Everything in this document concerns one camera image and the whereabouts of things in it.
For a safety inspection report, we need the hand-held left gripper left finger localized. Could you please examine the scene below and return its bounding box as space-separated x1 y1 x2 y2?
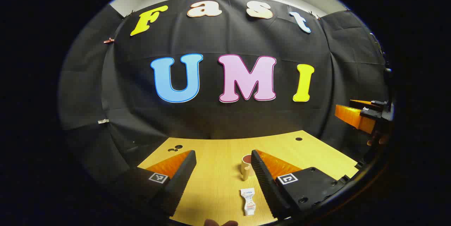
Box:
115 149 197 218

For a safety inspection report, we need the white toothpaste tube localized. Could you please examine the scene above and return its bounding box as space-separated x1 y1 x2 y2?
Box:
240 188 257 216

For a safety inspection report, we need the beige cup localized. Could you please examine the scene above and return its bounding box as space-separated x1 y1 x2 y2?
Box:
241 154 255 181

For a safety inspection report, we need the black backdrop cloth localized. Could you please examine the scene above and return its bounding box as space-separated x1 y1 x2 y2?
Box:
58 0 392 186

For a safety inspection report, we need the wooden desktop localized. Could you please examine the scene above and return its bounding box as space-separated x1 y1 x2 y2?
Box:
137 130 359 226

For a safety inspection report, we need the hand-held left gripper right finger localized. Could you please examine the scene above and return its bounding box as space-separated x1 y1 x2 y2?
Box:
251 149 348 220

